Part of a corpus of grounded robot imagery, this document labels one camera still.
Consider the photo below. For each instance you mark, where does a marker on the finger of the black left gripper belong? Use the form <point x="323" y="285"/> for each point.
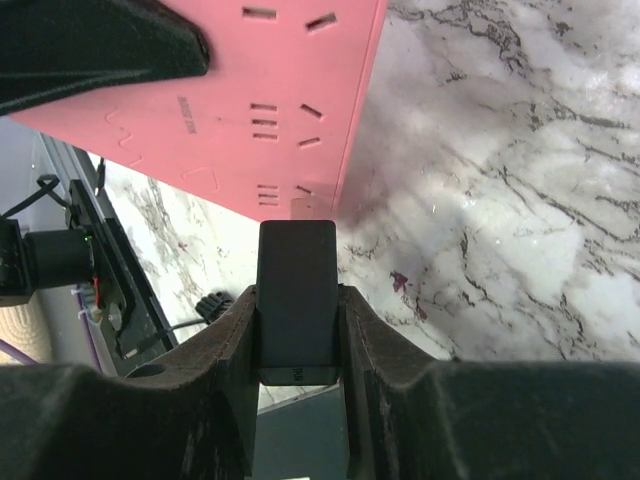
<point x="51" y="50"/>

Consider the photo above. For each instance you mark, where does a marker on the pink power strip socket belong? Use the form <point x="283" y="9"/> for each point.
<point x="267" y="132"/>

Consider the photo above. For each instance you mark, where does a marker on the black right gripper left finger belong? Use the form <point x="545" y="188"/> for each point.
<point x="189" y="414"/>

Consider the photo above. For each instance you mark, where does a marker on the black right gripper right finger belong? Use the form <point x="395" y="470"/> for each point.
<point x="411" y="416"/>

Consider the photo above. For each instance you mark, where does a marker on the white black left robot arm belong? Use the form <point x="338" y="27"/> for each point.
<point x="89" y="250"/>

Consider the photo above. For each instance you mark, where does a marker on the black adapter with cord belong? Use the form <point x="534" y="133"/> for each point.
<point x="297" y="303"/>

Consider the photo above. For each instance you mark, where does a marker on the aluminium frame rail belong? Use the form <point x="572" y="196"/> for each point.
<point x="68" y="163"/>

